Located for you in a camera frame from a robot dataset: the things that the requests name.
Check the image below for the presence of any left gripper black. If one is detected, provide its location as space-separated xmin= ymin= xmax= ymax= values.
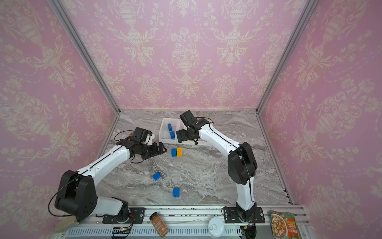
xmin=140 ymin=141 xmax=168 ymax=159

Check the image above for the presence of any yellow long lego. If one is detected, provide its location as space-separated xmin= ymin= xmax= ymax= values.
xmin=177 ymin=147 xmax=183 ymax=157

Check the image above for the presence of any white three-compartment bin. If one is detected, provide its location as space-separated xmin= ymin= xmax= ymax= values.
xmin=159 ymin=118 xmax=195 ymax=145

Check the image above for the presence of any blue lego bottom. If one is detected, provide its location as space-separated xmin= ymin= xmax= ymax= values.
xmin=173 ymin=187 xmax=180 ymax=197

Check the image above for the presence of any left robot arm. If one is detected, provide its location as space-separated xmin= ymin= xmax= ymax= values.
xmin=49 ymin=127 xmax=167 ymax=223

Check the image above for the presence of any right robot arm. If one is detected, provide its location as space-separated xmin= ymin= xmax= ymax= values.
xmin=176 ymin=111 xmax=258 ymax=222

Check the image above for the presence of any brown spice jar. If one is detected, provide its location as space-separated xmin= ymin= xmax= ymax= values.
xmin=149 ymin=212 xmax=169 ymax=238

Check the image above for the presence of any small circuit board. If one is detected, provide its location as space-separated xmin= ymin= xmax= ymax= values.
xmin=112 ymin=227 xmax=131 ymax=236

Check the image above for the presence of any white round lid cup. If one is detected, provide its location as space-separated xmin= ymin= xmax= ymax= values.
xmin=208 ymin=217 xmax=225 ymax=239

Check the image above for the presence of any green noodle packet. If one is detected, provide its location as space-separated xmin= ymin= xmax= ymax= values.
xmin=268 ymin=211 xmax=301 ymax=239

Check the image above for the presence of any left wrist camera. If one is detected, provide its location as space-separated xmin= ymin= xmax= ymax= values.
xmin=145 ymin=133 xmax=155 ymax=145

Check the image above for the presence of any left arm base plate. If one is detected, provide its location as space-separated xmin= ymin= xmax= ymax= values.
xmin=102 ymin=207 xmax=145 ymax=225

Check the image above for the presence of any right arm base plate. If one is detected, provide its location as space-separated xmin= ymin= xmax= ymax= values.
xmin=221 ymin=207 xmax=266 ymax=224

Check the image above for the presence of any aluminium front rail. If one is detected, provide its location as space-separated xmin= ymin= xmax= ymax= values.
xmin=53 ymin=204 xmax=316 ymax=239

